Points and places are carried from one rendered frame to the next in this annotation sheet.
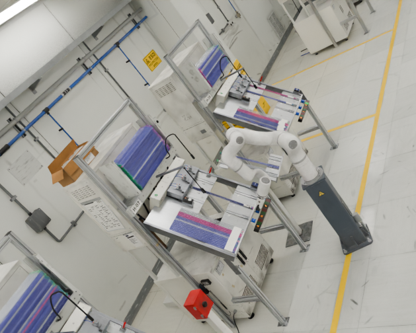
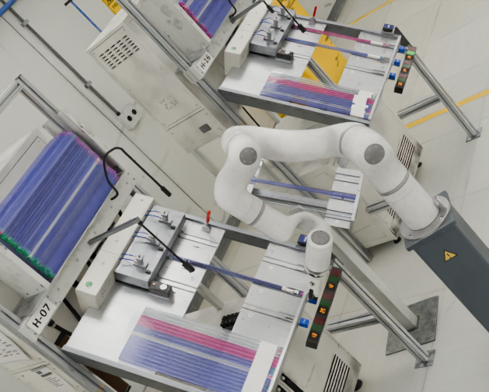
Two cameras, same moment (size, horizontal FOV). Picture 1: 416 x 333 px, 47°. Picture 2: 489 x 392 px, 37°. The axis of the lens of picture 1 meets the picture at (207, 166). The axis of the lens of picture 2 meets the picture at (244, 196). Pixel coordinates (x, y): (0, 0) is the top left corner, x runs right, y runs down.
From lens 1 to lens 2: 1.10 m
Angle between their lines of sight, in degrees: 4
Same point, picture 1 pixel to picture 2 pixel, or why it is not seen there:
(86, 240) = not seen: hidden behind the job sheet
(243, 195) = (281, 267)
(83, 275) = not seen: outside the picture
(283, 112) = (362, 76)
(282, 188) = (374, 229)
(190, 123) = (178, 113)
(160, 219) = (99, 337)
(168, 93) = (127, 58)
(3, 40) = not seen: outside the picture
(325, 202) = (459, 273)
